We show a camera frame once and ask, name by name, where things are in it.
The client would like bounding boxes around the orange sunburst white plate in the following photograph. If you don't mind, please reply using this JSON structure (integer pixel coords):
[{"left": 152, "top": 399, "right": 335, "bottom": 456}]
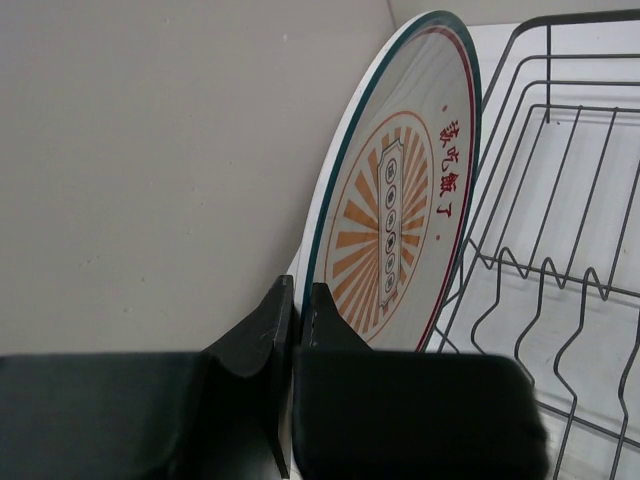
[{"left": 294, "top": 10, "right": 482, "bottom": 351}]

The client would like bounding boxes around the grey wire dish rack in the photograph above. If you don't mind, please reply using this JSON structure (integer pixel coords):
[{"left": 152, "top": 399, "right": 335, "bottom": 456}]
[{"left": 426, "top": 8, "right": 639, "bottom": 479}]

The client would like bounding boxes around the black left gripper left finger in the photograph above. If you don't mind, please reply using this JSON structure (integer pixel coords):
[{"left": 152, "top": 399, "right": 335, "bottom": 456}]
[{"left": 1, "top": 275, "right": 294, "bottom": 479}]

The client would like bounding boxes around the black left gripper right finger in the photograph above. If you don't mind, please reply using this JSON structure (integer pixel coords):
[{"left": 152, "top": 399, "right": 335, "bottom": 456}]
[{"left": 292, "top": 283, "right": 550, "bottom": 479}]

